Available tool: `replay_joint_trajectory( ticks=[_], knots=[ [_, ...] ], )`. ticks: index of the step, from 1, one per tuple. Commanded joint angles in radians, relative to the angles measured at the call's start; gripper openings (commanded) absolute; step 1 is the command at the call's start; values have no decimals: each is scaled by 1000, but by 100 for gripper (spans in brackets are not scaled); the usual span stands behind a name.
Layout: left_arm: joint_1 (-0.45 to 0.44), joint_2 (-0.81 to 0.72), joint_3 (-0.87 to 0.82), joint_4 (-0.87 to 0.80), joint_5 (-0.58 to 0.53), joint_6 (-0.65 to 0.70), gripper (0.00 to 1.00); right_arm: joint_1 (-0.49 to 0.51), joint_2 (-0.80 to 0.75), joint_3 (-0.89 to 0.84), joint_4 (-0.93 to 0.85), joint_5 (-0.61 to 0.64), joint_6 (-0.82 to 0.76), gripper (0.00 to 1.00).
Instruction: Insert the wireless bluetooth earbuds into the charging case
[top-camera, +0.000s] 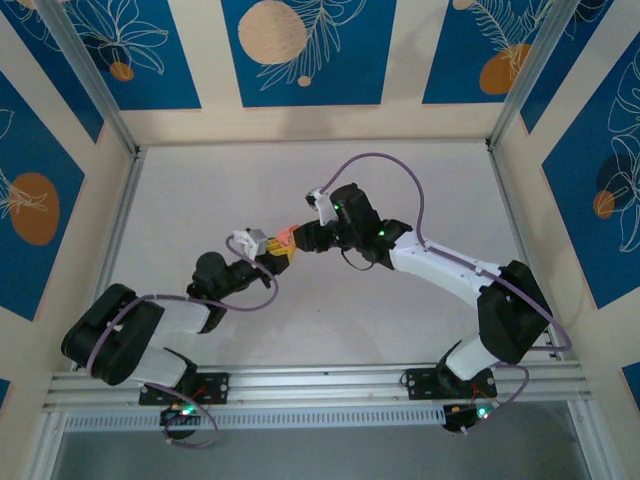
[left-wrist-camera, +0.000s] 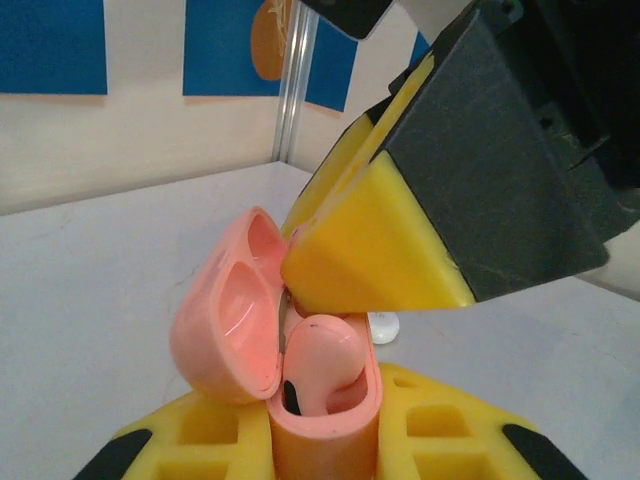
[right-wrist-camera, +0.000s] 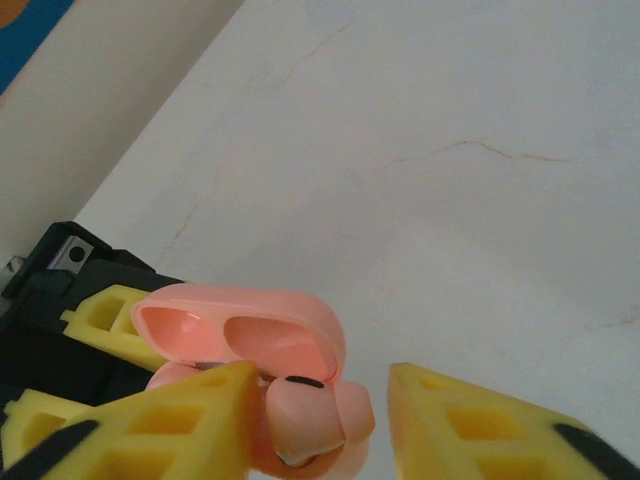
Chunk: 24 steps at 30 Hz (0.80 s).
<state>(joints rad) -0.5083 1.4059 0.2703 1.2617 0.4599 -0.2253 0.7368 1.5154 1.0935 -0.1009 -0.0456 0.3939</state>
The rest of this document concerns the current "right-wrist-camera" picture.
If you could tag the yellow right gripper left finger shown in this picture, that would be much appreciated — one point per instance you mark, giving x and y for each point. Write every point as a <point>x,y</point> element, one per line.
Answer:
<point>165,440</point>

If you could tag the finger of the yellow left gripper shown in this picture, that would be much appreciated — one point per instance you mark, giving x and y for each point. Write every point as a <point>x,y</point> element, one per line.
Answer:
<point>35,420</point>
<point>85,325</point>

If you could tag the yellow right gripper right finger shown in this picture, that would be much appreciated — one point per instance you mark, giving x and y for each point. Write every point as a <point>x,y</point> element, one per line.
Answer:
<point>475,440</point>

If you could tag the earbuds charging case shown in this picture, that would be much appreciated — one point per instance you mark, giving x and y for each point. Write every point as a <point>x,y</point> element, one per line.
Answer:
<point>300,310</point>

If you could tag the blue floral wall panel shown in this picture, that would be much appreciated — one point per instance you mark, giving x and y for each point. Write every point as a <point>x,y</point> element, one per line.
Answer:
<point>20,45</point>

